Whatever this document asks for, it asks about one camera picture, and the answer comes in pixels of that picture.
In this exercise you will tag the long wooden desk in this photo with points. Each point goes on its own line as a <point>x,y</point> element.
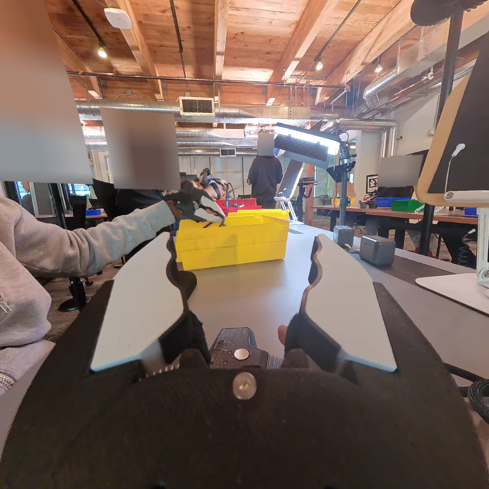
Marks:
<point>366,210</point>

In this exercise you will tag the silver ventilation duct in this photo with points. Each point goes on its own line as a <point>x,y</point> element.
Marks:
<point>133,109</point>

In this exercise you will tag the tilted board on white stand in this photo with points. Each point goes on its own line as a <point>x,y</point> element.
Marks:
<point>290,183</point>

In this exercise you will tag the black board with wooden rim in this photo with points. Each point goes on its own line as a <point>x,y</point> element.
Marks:
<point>466,145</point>

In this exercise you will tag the red plastic bin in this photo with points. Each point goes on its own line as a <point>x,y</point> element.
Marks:
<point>248,211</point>
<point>242,202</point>

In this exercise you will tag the person's left hand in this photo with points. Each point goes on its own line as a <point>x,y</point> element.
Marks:
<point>172,210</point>

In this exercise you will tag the black metal pole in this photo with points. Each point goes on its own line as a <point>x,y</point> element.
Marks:
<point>450,76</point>

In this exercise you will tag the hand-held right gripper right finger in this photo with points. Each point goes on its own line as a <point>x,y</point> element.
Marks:
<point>344,301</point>

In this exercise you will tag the black hdmi switch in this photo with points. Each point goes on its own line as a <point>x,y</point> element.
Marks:
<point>233,344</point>

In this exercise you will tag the green plastic bin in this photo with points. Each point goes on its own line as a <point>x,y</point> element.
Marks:
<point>405,205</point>

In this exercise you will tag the grey box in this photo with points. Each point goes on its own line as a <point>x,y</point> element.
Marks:
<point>378,250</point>
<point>344,236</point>

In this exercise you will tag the black light stand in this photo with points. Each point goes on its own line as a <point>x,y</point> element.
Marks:
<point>345,183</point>

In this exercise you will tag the person's left forearm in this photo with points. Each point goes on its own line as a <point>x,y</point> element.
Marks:
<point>95,237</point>

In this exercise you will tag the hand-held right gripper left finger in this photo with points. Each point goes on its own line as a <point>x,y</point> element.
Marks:
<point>141,298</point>

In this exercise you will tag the white ceiling access point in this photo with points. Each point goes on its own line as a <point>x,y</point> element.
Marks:
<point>117,18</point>

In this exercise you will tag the blue plastic bin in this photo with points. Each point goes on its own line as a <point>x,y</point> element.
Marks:
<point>470,211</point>
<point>93,212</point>
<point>386,202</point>

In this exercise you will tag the ceiling air vent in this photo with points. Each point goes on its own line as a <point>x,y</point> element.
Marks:
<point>196,106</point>

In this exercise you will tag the square marker sign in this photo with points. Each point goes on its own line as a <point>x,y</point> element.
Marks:
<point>372,184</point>

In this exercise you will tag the yellow plastic bin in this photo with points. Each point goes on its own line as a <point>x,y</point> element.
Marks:
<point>229,244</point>

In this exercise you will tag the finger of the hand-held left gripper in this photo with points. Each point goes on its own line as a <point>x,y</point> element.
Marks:
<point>212,208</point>

